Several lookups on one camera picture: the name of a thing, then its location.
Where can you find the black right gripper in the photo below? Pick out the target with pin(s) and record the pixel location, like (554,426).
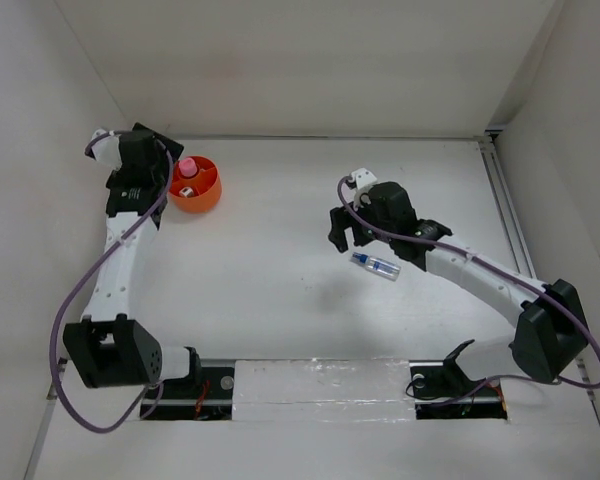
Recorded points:
(337,233)

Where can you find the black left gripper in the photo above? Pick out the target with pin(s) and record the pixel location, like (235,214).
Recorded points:
(163,159)

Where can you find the pink beige stapler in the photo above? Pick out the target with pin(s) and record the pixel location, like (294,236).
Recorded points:
(187,192)

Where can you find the clear blue-capped glue bottle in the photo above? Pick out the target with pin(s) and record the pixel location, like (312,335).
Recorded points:
(377,266)

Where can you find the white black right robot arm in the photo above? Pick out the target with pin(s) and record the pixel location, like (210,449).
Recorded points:
(548,322)

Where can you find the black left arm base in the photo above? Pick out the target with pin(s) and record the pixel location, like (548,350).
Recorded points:
(193,389)

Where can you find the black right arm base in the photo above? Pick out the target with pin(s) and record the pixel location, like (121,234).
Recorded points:
(440,390)

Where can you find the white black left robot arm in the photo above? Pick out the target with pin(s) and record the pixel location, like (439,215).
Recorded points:
(108,346)

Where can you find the orange ribbed round container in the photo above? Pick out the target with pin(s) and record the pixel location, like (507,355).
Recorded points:
(206,184)

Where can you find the white foam block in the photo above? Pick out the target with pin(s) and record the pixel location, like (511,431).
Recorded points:
(325,391)

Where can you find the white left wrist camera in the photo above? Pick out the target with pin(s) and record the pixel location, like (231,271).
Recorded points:
(103,147)

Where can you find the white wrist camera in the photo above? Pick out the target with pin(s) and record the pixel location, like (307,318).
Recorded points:
(103,147)
(360,181)

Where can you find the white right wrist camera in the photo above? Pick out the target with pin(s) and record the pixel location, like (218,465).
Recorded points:
(360,181)

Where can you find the aluminium side rail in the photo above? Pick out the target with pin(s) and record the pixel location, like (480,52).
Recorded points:
(509,219)

